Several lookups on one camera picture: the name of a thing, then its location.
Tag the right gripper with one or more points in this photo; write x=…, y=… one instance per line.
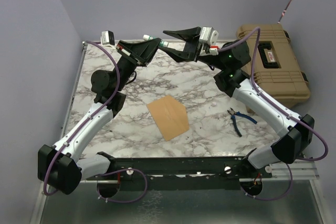
x=192, y=49

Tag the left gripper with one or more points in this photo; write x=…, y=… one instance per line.
x=140, y=53

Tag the brown paper envelope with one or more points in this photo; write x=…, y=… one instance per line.
x=170, y=116

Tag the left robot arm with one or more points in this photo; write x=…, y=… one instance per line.
x=60, y=165

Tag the tan plastic tool case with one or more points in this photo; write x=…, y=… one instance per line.
x=276, y=69

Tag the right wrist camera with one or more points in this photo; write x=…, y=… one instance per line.
x=208, y=38

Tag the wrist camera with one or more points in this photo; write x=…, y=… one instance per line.
x=107, y=39
x=208, y=38

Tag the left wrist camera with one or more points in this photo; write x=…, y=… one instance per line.
x=107, y=39

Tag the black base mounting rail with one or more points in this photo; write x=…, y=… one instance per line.
x=179, y=173

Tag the aluminium frame rail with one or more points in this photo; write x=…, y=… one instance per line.
x=301, y=170

